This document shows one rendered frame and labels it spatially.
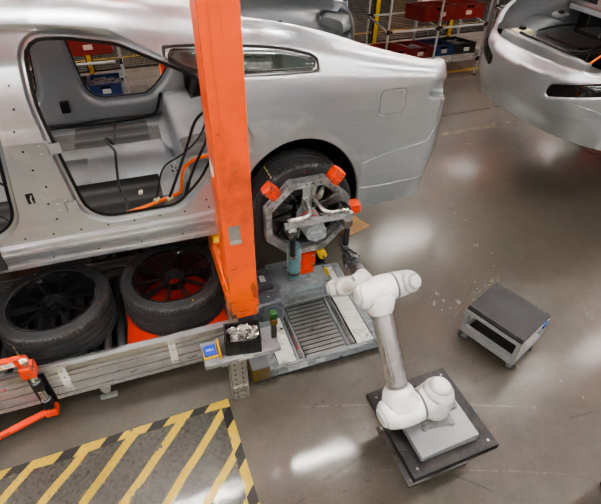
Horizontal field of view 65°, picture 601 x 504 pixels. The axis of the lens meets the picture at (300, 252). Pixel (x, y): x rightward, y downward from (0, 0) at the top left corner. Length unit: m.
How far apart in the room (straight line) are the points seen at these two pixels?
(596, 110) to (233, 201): 3.12
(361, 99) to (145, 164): 1.60
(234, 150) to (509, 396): 2.28
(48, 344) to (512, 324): 2.75
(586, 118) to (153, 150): 3.35
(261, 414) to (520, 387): 1.65
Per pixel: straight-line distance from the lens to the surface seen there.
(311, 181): 2.75
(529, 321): 3.33
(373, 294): 2.17
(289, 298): 3.34
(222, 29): 1.91
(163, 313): 2.90
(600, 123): 4.50
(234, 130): 2.05
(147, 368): 3.05
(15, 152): 2.69
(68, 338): 2.98
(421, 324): 3.52
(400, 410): 2.38
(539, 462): 3.16
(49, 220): 2.87
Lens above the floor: 2.57
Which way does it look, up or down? 40 degrees down
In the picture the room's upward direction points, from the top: 1 degrees clockwise
